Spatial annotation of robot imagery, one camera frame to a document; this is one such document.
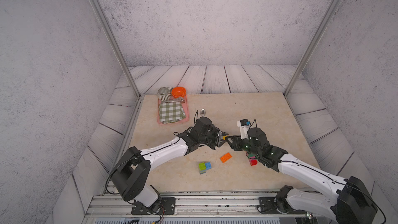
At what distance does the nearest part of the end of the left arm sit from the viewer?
626 mm

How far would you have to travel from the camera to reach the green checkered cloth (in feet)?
3.51

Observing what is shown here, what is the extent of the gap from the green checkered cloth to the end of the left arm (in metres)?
0.41
